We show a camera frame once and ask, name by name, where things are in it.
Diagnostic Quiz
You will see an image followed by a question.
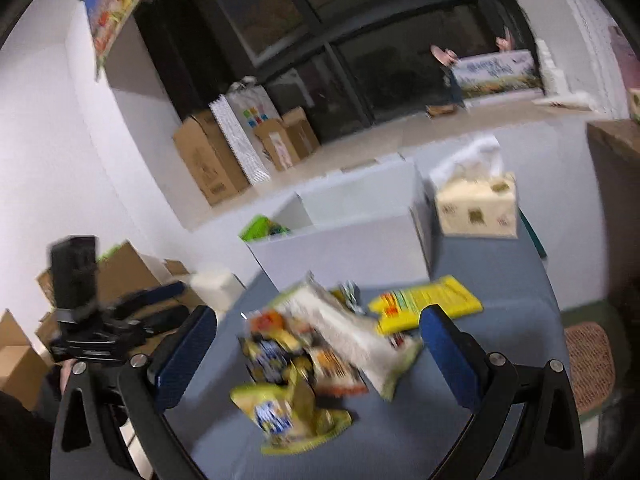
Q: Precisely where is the black yellow chip bag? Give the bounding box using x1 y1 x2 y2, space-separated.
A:
238 330 314 386

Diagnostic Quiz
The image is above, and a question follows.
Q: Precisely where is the white orange snack bag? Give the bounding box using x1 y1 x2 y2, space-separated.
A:
268 274 423 401

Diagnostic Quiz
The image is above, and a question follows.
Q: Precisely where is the white foam block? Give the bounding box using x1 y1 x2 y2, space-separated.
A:
189 271 245 318

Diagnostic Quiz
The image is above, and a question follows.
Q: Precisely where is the orange clear cracker packet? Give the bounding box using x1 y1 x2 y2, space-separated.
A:
241 309 368 398

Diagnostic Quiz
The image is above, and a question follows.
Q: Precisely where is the white storage box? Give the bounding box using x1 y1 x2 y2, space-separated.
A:
246 156 432 290

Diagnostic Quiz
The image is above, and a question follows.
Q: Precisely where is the green seaweed snack packet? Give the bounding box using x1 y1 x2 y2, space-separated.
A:
239 214 290 242

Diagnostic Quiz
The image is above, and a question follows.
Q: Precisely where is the printed landscape gift box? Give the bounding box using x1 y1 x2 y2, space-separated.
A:
451 50 544 108

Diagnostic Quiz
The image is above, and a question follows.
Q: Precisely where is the large tall cardboard box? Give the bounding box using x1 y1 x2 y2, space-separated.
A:
172 110 250 206

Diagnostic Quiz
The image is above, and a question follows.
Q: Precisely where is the woven rattan stool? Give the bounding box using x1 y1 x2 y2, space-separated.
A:
564 322 616 415

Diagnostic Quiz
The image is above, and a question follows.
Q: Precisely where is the white dotted paper bag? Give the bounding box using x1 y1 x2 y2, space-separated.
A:
209 76 280 185

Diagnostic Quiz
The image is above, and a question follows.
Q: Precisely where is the yellow snack packet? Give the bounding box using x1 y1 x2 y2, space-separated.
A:
368 275 483 336

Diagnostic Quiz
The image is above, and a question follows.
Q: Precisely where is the small open cardboard box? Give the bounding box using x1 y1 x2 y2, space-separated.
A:
254 106 320 171

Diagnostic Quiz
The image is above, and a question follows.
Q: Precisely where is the yellow green chip bag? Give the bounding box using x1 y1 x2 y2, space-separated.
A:
230 368 352 456

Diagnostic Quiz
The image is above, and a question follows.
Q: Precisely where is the cream tissue box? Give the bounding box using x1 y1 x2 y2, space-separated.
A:
428 136 520 238

